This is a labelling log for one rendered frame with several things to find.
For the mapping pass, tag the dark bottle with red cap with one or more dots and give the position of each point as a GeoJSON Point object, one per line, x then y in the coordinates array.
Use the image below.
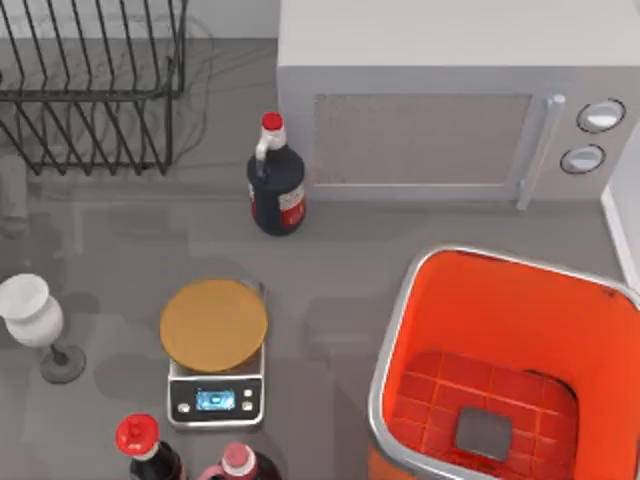
{"type": "Point", "coordinates": [277, 192]}
{"type": "Point", "coordinates": [145, 450]}

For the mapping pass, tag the kitchen scale with yellow plate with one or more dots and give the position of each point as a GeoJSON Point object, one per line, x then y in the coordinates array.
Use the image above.
{"type": "Point", "coordinates": [214, 345]}

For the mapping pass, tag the orange bin with silver rim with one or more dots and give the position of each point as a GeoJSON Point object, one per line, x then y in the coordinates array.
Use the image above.
{"type": "Point", "coordinates": [500, 310]}

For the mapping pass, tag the pale microwave oven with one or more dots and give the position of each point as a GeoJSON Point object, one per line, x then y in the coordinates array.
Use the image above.
{"type": "Point", "coordinates": [420, 55]}

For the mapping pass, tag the dark bottle with pink cap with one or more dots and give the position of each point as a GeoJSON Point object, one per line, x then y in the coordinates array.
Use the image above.
{"type": "Point", "coordinates": [240, 462]}

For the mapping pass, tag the grey square pad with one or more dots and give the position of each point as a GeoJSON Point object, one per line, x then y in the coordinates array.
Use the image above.
{"type": "Point", "coordinates": [484, 433]}

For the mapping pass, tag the round microwave knob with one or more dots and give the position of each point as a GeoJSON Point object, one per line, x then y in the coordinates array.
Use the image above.
{"type": "Point", "coordinates": [582, 158]}
{"type": "Point", "coordinates": [600, 115]}

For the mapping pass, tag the white goblet cup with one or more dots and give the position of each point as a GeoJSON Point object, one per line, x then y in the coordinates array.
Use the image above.
{"type": "Point", "coordinates": [30, 315]}

